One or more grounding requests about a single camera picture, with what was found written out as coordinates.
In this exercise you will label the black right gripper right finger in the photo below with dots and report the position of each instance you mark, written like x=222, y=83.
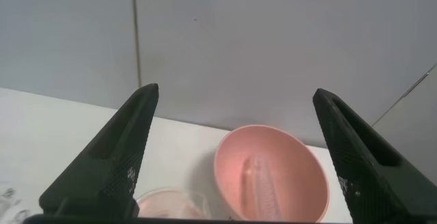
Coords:
x=375, y=183

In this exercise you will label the clear plastic beaker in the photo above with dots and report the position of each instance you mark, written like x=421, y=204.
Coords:
x=170, y=205

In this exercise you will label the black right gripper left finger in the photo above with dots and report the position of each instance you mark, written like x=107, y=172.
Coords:
x=102, y=172

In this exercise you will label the pink bowl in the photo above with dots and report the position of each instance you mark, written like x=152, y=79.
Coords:
x=297, y=169

